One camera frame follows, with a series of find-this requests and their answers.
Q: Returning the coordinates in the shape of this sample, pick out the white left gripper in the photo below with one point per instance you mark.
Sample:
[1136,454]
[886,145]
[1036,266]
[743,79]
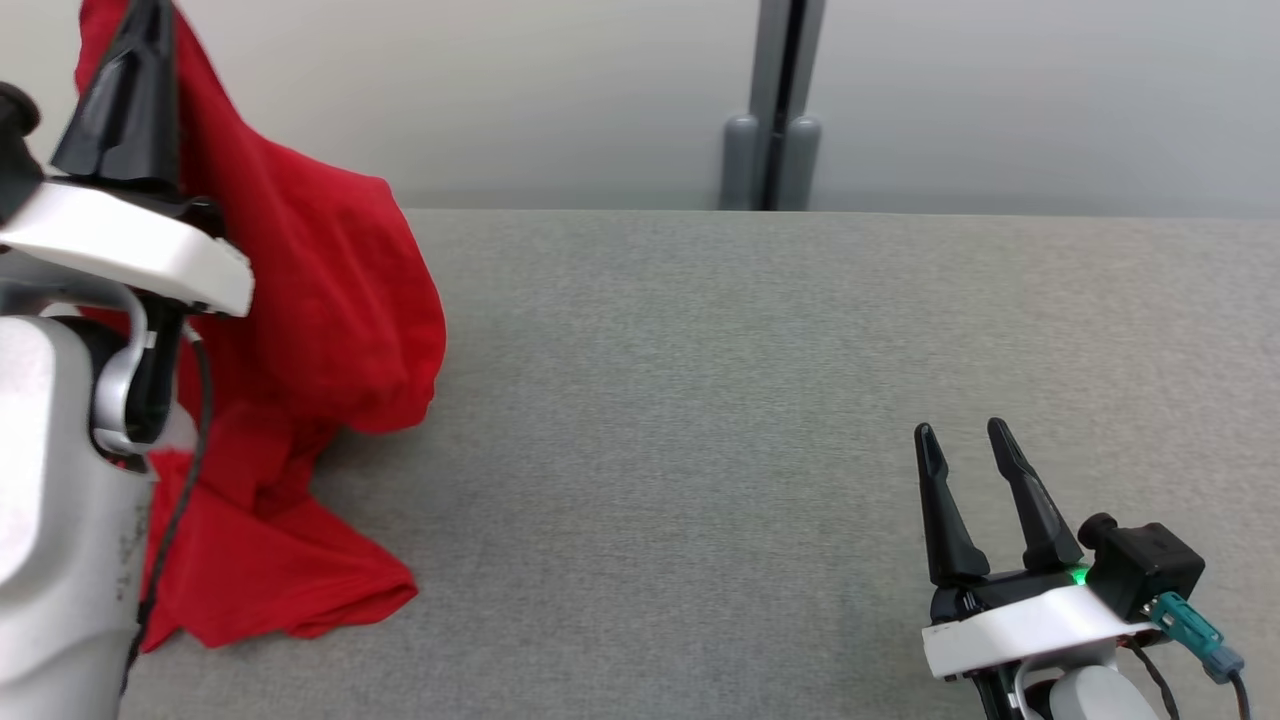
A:
[120,245]

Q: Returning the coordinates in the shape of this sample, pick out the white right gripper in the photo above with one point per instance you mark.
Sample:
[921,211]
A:
[1020,625]

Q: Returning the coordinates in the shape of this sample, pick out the red garment with white hem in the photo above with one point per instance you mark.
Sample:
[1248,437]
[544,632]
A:
[320,300]

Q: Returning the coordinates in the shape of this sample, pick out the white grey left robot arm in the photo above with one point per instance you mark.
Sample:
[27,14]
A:
[60,520]

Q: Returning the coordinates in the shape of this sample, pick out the grey fabric sofa seat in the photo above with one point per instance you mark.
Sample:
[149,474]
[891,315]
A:
[700,450]

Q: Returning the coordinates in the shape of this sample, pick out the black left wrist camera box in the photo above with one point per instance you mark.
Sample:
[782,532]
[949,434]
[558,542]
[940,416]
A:
[15,140]

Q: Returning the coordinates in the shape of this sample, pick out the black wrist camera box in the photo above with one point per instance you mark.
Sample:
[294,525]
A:
[1145,565]
[15,140]

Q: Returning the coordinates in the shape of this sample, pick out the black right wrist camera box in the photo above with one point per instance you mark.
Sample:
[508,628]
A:
[1145,565]

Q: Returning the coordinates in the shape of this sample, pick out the grey partition post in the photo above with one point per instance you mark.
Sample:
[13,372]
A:
[775,150]

